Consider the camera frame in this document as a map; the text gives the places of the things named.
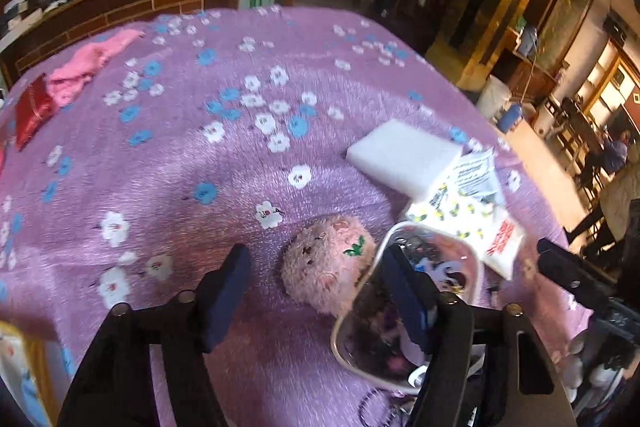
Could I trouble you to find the clear pouch pink trim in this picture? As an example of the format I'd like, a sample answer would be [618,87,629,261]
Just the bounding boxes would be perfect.
[330,221,486,395]

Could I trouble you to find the white desiccant packet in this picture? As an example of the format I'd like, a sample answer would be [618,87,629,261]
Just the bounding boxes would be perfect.
[427,147,507,208]

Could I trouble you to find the purple floral tablecloth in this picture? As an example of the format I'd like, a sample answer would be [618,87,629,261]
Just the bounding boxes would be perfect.
[0,4,596,427]

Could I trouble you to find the wooden counter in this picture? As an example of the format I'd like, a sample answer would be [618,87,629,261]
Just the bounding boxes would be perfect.
[0,0,236,78]

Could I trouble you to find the blue jug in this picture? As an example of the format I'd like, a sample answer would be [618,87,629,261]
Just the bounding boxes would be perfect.
[499,103,523,132]

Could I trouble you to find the white foam block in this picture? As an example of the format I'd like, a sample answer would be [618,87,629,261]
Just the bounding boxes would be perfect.
[346,118,463,202]

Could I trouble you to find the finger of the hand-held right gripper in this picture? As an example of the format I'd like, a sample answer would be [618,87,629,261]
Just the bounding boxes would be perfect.
[536,238,618,310]

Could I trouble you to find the pink plush toy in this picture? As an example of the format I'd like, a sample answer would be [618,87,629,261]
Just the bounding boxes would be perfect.
[280,214,377,315]

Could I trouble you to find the pink towel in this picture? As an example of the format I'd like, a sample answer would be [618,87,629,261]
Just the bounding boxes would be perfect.
[45,28,146,108]

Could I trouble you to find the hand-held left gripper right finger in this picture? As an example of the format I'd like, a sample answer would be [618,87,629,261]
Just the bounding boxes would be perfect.
[380,244,576,427]

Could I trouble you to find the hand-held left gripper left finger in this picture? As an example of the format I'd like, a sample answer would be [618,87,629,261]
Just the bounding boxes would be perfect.
[57,243,253,427]

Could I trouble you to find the white foam box yellow tape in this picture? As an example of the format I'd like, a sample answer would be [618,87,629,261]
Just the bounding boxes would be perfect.
[0,321,58,427]

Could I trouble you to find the lemon print pack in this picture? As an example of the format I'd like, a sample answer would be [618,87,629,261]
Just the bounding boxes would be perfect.
[404,194,496,240]

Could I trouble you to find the red pouch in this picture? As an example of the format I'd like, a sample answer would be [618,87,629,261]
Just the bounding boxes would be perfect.
[14,74,60,151]

